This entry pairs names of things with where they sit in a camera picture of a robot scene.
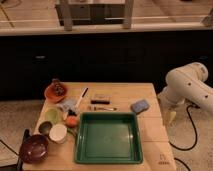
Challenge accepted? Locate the black brown eraser block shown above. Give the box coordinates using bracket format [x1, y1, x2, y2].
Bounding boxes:
[91, 95, 110, 104]

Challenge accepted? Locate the white cup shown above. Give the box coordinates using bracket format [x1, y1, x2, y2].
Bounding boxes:
[49, 124, 67, 144]

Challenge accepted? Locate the clear plastic bag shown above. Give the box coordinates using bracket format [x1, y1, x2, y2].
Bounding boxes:
[56, 99, 76, 112]

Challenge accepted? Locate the black spatula handle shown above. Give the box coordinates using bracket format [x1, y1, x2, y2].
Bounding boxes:
[16, 129, 30, 171]

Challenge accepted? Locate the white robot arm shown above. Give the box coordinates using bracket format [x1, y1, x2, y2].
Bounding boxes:
[157, 62, 213, 126]

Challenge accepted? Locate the blue sponge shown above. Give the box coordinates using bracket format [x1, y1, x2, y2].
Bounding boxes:
[130, 100, 150, 114]

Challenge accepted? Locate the dark red bowl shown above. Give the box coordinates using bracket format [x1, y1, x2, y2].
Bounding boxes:
[22, 134, 48, 164]

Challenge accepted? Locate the orange carrot toy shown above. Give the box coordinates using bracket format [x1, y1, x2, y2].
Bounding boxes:
[65, 116, 78, 128]

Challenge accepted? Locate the white black-tipped marker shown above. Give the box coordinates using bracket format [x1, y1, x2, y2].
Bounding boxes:
[75, 87, 88, 108]

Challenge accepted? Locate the black cable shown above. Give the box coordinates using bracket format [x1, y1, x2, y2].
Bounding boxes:
[168, 103, 199, 152]

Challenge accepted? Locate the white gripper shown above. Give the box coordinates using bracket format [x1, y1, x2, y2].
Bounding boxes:
[157, 93, 177, 126]

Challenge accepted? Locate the silver metal utensil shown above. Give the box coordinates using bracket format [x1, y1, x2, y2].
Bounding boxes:
[88, 105, 117, 111]

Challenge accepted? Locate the green plastic tray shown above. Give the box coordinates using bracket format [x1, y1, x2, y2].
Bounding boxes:
[75, 112, 143, 164]

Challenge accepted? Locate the small dark green bowl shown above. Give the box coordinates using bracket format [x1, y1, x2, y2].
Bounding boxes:
[38, 121, 52, 135]

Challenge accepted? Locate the wooden shelf frame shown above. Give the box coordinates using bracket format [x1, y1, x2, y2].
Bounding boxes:
[54, 0, 134, 31]

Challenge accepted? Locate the brown pine cone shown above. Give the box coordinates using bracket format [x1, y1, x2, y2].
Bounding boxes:
[52, 79, 65, 96]

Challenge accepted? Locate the orange plate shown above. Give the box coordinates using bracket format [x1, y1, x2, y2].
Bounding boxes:
[44, 84, 67, 103]

